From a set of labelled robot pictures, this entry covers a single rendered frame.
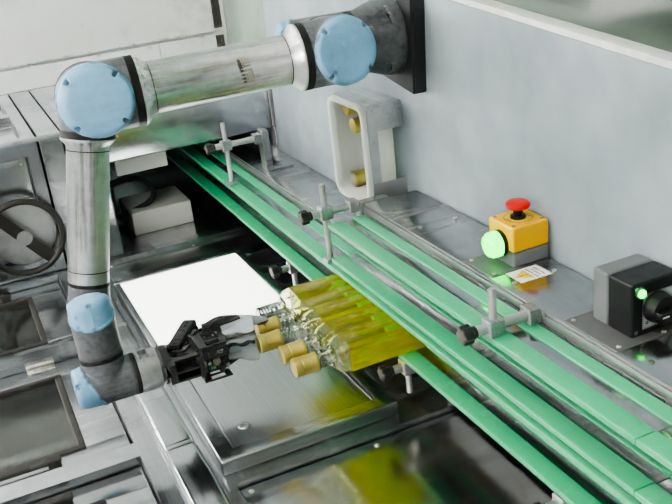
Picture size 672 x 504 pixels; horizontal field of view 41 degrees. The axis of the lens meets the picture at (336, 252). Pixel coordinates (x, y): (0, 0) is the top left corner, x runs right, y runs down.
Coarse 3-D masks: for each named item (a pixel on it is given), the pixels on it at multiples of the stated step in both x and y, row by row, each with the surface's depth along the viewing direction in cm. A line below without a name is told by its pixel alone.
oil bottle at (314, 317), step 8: (352, 296) 173; (360, 296) 173; (328, 304) 171; (336, 304) 171; (344, 304) 171; (352, 304) 170; (360, 304) 170; (368, 304) 170; (312, 312) 169; (320, 312) 169; (328, 312) 168; (336, 312) 168; (344, 312) 168; (352, 312) 169; (304, 320) 168; (312, 320) 167; (320, 320) 166; (328, 320) 167; (312, 328) 166; (312, 336) 167
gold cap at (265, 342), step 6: (276, 330) 166; (258, 336) 165; (264, 336) 165; (270, 336) 165; (276, 336) 165; (258, 342) 165; (264, 342) 164; (270, 342) 165; (276, 342) 165; (282, 342) 165; (258, 348) 166; (264, 348) 164; (270, 348) 165; (276, 348) 166
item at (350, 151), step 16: (336, 96) 193; (336, 112) 197; (336, 128) 199; (336, 144) 200; (352, 144) 201; (368, 144) 186; (336, 160) 201; (352, 160) 203; (368, 160) 186; (336, 176) 203; (368, 176) 187; (352, 192) 199; (368, 192) 189
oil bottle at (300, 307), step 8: (336, 288) 178; (344, 288) 178; (352, 288) 177; (312, 296) 176; (320, 296) 176; (328, 296) 175; (336, 296) 175; (344, 296) 174; (296, 304) 174; (304, 304) 173; (312, 304) 173; (320, 304) 172; (296, 312) 172; (304, 312) 171; (296, 320) 172
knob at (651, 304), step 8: (648, 296) 121; (656, 296) 120; (664, 296) 120; (648, 304) 120; (656, 304) 119; (664, 304) 120; (648, 312) 120; (656, 312) 119; (664, 312) 119; (648, 320) 122; (656, 320) 120; (664, 320) 119
